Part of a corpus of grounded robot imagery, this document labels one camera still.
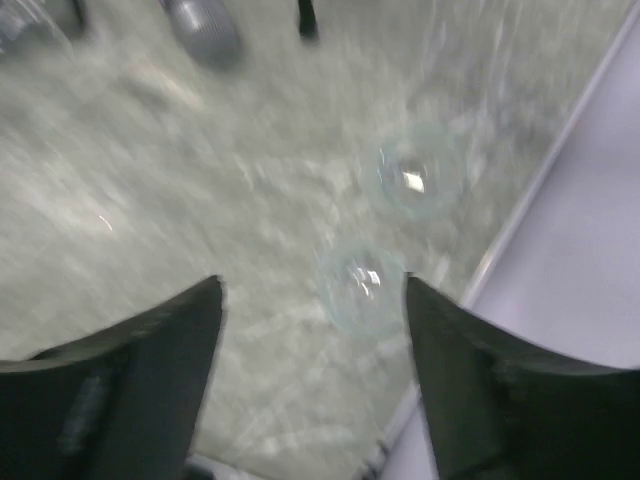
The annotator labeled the purple glitter microphone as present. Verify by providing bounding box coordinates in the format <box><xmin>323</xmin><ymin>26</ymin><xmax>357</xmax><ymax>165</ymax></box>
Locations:
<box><xmin>161</xmin><ymin>0</ymin><xmax>243</xmax><ymax>70</ymax></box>

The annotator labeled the wine glass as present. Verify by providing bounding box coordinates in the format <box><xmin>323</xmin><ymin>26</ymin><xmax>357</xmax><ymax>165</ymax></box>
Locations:
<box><xmin>373</xmin><ymin>122</ymin><xmax>468</xmax><ymax>219</ymax></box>
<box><xmin>317</xmin><ymin>241</ymin><xmax>406</xmax><ymax>337</ymax></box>
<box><xmin>1</xmin><ymin>1</ymin><xmax>84</xmax><ymax>60</ymax></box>

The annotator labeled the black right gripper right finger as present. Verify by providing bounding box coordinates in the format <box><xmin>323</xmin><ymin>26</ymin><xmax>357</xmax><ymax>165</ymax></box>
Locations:
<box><xmin>404</xmin><ymin>275</ymin><xmax>639</xmax><ymax>479</ymax></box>

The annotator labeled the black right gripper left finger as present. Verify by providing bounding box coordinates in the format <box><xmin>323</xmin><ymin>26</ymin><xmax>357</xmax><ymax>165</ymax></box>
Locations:
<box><xmin>1</xmin><ymin>276</ymin><xmax>224</xmax><ymax>479</ymax></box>

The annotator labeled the black music stand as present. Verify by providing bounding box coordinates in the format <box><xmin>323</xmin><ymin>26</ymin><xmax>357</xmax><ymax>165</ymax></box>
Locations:
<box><xmin>297</xmin><ymin>0</ymin><xmax>318</xmax><ymax>40</ymax></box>

